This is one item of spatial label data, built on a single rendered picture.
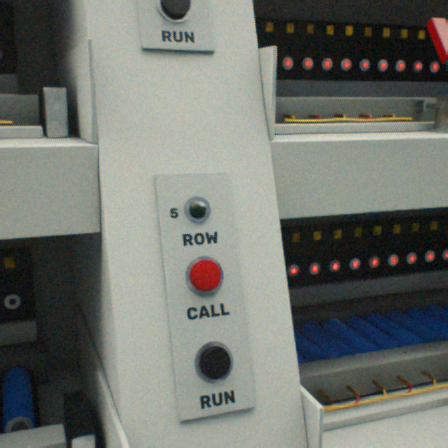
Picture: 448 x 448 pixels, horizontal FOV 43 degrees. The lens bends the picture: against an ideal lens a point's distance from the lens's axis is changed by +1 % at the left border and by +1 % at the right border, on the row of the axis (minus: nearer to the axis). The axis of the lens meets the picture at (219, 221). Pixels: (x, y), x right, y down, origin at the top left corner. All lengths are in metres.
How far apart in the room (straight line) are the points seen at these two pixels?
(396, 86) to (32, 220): 0.41
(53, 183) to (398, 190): 0.20
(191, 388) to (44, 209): 0.11
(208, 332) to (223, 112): 0.12
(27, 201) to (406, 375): 0.28
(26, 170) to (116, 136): 0.05
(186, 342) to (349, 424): 0.14
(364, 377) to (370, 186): 0.13
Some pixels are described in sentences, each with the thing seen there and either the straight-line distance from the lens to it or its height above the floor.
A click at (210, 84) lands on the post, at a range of 0.31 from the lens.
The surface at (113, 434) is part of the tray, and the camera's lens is 0.30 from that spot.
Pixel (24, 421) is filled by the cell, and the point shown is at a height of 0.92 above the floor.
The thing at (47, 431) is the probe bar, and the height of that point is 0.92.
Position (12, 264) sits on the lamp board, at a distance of 0.43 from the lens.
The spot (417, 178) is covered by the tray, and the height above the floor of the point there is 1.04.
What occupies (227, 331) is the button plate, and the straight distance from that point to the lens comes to 0.29.
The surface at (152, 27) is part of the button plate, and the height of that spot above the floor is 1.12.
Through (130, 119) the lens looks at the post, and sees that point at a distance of 0.30.
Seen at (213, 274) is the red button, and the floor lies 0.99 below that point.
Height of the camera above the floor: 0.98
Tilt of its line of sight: 7 degrees up
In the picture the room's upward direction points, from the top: 6 degrees counter-clockwise
